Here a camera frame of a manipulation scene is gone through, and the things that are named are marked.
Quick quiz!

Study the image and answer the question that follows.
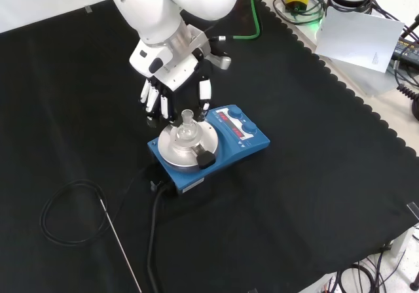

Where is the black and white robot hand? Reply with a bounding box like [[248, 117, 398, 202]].
[[128, 39, 214, 128]]

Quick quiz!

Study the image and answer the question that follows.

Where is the clear glass round-bottom flask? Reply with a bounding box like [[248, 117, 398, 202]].
[[174, 109, 200, 144]]

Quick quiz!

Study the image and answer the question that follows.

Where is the blue heater with steel plate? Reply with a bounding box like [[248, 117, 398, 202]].
[[146, 103, 272, 196]]

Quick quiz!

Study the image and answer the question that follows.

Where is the black bench cloth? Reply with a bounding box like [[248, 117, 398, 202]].
[[0, 0, 419, 293]]

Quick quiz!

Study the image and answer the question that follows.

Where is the steel temperature probe rod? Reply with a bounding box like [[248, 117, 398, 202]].
[[98, 197, 143, 293]]

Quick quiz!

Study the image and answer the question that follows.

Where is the white paper sheet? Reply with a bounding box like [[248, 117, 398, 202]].
[[314, 5, 406, 75]]

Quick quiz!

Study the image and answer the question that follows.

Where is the pale board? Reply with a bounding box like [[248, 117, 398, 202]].
[[322, 54, 405, 99]]

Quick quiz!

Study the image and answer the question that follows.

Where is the black power adapter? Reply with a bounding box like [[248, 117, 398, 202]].
[[390, 37, 419, 62]]

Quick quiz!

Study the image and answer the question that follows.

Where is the green cable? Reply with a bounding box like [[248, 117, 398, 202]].
[[209, 0, 263, 42]]

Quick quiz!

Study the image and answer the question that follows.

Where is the thick black power cable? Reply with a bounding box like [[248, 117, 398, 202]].
[[146, 184, 172, 293]]

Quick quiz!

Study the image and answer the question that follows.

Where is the thin black probe cable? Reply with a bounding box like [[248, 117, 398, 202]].
[[39, 167, 155, 247]]

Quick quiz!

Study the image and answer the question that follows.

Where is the black coiled cable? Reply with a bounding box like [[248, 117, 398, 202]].
[[396, 82, 419, 102]]

